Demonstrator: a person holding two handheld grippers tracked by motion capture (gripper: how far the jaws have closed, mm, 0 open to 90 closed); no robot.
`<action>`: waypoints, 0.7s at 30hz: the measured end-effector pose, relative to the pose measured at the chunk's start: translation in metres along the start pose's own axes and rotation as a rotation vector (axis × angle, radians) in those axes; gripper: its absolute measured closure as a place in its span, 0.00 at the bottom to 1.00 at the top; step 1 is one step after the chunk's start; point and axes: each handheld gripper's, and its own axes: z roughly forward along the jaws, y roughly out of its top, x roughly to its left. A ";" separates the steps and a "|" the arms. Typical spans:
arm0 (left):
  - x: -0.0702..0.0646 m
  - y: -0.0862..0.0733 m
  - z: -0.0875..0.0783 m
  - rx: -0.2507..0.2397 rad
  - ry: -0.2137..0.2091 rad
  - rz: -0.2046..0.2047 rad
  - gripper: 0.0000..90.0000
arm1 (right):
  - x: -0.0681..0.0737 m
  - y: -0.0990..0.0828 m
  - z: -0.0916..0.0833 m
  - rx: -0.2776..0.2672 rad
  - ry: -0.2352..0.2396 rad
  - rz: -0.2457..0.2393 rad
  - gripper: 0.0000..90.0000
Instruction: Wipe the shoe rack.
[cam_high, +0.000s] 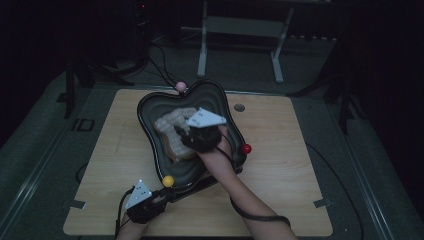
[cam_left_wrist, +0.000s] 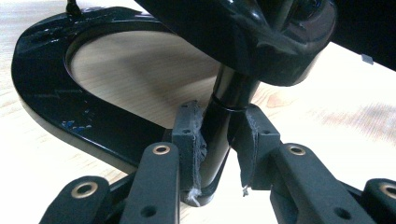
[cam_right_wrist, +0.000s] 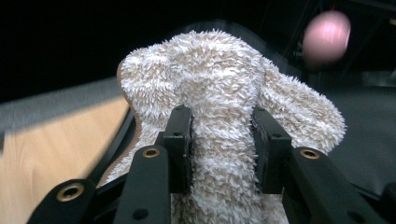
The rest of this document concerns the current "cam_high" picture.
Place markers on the black wavy tray stand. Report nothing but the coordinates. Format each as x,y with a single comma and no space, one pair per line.
213,100

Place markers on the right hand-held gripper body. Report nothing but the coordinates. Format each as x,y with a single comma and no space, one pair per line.
203,138

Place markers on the grey tape strip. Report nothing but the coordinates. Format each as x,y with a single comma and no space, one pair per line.
322,202
77,204

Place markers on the beige fluffy cloth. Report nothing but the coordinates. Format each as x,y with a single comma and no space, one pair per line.
170,128

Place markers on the person's right hand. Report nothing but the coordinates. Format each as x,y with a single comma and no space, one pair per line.
216,158

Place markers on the person's left hand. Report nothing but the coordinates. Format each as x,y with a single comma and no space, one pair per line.
131,231

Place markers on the black tripod stand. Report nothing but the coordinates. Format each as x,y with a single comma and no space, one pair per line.
343,110
69,96

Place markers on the black rectangular floor marker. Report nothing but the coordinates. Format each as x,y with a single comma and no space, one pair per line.
79,125

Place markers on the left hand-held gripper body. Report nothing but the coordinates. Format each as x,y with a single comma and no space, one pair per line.
145,206

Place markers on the black computer tower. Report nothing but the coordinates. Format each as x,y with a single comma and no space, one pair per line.
143,26

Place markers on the white metal stand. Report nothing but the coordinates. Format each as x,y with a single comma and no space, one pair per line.
202,50

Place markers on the round grey table grommet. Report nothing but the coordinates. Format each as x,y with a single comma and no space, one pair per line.
239,107

